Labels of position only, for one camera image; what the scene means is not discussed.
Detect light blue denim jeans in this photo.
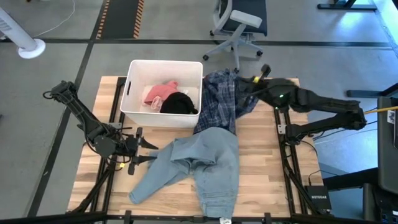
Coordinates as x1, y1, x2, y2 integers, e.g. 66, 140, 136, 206
129, 126, 240, 218

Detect white black office chair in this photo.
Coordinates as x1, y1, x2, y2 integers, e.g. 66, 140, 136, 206
201, 0, 268, 75

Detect black desk frame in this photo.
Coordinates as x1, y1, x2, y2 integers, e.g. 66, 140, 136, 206
320, 167, 379, 224

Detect black desk base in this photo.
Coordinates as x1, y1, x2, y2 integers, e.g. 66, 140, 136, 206
317, 0, 377, 11

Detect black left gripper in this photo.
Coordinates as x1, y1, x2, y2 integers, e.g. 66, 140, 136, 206
123, 126, 159, 175

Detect black network switch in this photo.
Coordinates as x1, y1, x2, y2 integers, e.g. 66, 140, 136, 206
303, 185, 332, 211

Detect black desk leg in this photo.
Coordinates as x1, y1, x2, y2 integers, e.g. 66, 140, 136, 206
346, 82, 398, 99

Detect white floor cable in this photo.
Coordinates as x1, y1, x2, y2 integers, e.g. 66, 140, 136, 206
32, 0, 76, 39

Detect black hazard striped mat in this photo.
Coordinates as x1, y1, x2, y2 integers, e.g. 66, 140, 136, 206
95, 0, 146, 40

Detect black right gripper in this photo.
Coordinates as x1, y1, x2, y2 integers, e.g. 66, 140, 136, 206
236, 63, 275, 100

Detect black garment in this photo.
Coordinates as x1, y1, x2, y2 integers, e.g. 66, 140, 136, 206
159, 91, 199, 115

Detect white fan base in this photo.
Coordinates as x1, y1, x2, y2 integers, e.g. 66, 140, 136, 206
0, 7, 47, 60

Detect yellow cable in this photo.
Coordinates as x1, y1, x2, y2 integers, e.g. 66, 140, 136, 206
363, 105, 398, 115

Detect black floor cable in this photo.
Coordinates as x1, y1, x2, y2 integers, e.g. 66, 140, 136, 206
312, 119, 379, 142

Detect white plastic bin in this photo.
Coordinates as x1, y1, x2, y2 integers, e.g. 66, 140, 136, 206
119, 59, 203, 129

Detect black metal table frame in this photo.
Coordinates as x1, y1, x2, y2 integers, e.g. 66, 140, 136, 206
65, 77, 327, 224

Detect coral pink garment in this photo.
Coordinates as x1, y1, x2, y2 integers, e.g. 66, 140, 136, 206
142, 80, 180, 106

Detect blue plaid shirt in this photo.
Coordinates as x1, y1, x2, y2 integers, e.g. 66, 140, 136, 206
194, 68, 261, 134

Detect light pink ribbed garment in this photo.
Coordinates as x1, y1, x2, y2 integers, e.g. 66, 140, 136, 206
150, 95, 164, 112

